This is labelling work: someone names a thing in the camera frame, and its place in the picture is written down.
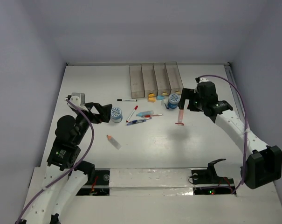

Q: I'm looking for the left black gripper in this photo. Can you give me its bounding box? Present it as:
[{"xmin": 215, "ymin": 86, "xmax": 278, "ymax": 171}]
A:
[{"xmin": 75, "ymin": 102, "xmax": 112, "ymax": 144}]

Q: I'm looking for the blue tape roll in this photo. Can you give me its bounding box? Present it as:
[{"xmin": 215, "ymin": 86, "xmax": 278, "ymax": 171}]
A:
[
  {"xmin": 110, "ymin": 107, "xmax": 123, "ymax": 123},
  {"xmin": 168, "ymin": 93, "xmax": 180, "ymax": 109}
]

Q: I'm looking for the black capped white marker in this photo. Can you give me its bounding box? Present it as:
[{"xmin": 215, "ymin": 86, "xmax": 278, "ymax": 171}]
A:
[{"xmin": 117, "ymin": 99, "xmax": 138, "ymax": 102}]

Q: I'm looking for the red capped white marker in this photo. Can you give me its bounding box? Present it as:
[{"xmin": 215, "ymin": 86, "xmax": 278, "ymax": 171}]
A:
[{"xmin": 126, "ymin": 105, "xmax": 138, "ymax": 123}]

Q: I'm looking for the orange highlighter pen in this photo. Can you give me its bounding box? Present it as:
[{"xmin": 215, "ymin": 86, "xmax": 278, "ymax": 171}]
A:
[{"xmin": 107, "ymin": 135, "xmax": 121, "ymax": 150}]

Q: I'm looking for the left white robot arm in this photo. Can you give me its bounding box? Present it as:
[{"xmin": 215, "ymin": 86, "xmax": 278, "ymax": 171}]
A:
[{"xmin": 16, "ymin": 99, "xmax": 112, "ymax": 224}]

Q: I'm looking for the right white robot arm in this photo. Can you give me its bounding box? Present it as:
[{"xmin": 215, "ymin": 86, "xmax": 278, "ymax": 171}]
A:
[{"xmin": 178, "ymin": 78, "xmax": 282, "ymax": 189}]

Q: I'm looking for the light blue eraser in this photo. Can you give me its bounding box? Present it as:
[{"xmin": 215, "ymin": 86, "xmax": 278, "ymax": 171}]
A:
[{"xmin": 156, "ymin": 96, "xmax": 165, "ymax": 100}]

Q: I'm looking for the blue gel pen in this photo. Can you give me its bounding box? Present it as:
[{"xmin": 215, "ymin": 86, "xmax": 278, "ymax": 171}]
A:
[{"xmin": 126, "ymin": 117, "xmax": 152, "ymax": 126}]

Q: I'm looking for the yellow eraser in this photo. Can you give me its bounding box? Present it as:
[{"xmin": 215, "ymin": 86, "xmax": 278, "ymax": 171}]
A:
[{"xmin": 148, "ymin": 93, "xmax": 156, "ymax": 102}]

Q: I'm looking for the blue highlighter pen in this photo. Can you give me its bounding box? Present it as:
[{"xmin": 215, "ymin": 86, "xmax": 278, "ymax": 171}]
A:
[{"xmin": 136, "ymin": 110, "xmax": 154, "ymax": 117}]

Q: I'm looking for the red gel pen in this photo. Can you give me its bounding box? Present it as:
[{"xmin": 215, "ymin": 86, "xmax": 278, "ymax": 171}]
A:
[{"xmin": 144, "ymin": 114, "xmax": 163, "ymax": 118}]

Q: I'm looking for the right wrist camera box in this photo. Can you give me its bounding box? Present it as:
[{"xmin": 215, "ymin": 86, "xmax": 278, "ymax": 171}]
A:
[{"xmin": 195, "ymin": 77, "xmax": 209, "ymax": 84}]

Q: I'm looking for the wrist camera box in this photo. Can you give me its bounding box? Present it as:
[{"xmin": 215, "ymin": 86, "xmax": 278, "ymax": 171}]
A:
[
  {"xmin": 195, "ymin": 77, "xmax": 209, "ymax": 84},
  {"xmin": 66, "ymin": 92, "xmax": 85, "ymax": 106}
]

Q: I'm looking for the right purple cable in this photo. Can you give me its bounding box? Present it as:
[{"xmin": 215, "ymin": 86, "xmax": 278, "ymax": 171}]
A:
[{"xmin": 199, "ymin": 74, "xmax": 249, "ymax": 194}]

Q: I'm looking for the purple cable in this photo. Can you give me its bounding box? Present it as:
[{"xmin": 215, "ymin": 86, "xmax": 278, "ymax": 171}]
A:
[
  {"xmin": 199, "ymin": 74, "xmax": 249, "ymax": 194},
  {"xmin": 16, "ymin": 99, "xmax": 95, "ymax": 221}
]

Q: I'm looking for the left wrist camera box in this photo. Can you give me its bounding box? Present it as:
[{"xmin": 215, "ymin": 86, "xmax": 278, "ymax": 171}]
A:
[{"xmin": 66, "ymin": 92, "xmax": 85, "ymax": 106}]

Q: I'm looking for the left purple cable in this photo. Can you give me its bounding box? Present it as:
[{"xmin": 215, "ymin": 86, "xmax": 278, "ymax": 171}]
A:
[{"xmin": 16, "ymin": 99, "xmax": 95, "ymax": 221}]

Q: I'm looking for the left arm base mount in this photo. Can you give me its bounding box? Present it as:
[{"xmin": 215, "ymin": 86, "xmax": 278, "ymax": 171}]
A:
[{"xmin": 76, "ymin": 169, "xmax": 110, "ymax": 196}]

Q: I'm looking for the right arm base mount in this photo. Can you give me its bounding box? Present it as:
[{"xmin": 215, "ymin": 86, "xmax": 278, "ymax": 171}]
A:
[{"xmin": 188, "ymin": 159, "xmax": 236, "ymax": 195}]

